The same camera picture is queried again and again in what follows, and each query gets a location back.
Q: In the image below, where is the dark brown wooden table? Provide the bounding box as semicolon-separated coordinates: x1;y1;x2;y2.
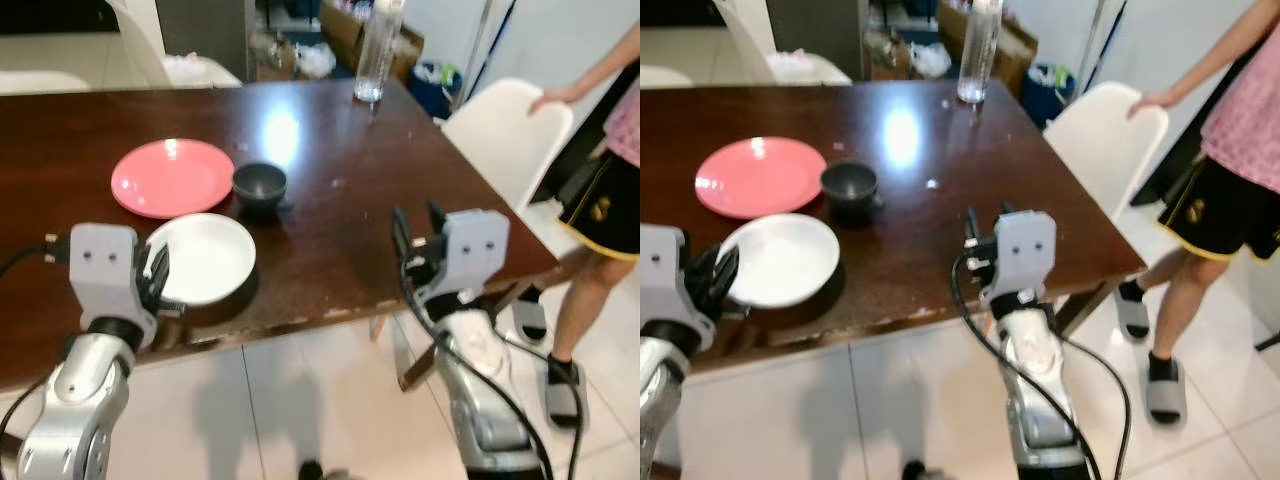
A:
640;78;1148;376
0;78;561;396

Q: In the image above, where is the pink patterned shirt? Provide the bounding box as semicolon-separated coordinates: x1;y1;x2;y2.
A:
604;85;641;169
1200;25;1280;194

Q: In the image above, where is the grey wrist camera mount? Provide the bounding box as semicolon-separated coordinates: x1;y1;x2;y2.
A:
985;211;1058;303
438;209;511;303
68;223;143;323
640;224;691;327

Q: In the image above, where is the grey slide slipper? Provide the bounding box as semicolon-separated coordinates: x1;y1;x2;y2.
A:
1143;352;1189;426
1113;280;1153;341
545;355;589;429
512;285;551;344

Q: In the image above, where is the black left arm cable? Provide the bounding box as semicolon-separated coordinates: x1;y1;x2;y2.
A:
0;235;73;441

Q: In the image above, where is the brown cardboard box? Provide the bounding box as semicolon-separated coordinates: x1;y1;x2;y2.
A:
935;0;1039;96
320;0;426;83

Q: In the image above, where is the pink round plate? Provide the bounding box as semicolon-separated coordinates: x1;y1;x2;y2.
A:
694;137;829;220
110;138;236;220

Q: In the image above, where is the person's bare leg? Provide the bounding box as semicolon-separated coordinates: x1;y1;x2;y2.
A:
552;250;626;363
1120;245;1196;301
1150;255;1236;363

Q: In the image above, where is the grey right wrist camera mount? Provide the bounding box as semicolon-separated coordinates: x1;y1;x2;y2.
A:
438;209;511;303
985;211;1058;303

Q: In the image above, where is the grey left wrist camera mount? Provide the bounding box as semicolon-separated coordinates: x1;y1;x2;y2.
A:
68;223;143;323
640;224;691;327

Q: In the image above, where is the clear plastic water bottle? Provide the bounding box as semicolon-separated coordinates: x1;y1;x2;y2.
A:
353;0;406;104
957;0;1004;106

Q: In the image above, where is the clear crumpled plastic bag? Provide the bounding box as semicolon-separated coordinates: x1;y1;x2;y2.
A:
908;42;951;79
295;42;336;79

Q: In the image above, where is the small black bowl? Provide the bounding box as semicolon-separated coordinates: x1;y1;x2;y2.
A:
820;161;881;216
232;162;293;216

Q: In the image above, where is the person's right hand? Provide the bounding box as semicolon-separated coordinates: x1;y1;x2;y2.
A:
1127;89;1187;120
527;85;587;114

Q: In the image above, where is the blue waste bin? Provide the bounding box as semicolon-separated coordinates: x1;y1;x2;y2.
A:
1020;63;1076;129
407;60;463;121

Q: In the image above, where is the white bowl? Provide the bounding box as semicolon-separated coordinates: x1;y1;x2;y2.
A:
143;213;258;307
718;213;841;309

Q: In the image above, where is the white plastic bag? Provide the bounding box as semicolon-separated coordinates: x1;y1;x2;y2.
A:
160;52;243;89
765;48;853;86

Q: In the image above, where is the black shorts yellow trim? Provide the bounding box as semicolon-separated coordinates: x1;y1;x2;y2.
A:
557;150;641;263
1158;155;1280;263

